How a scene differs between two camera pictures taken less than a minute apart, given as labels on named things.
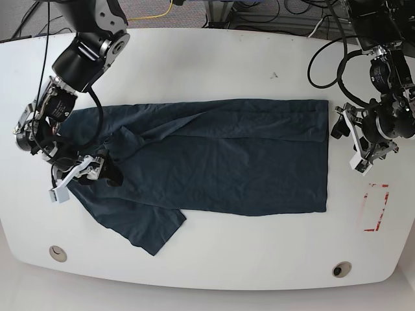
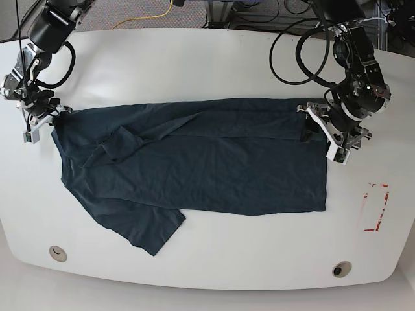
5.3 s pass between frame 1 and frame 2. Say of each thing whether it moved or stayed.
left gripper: moved
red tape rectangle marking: stayed
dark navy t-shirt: stayed
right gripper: moved
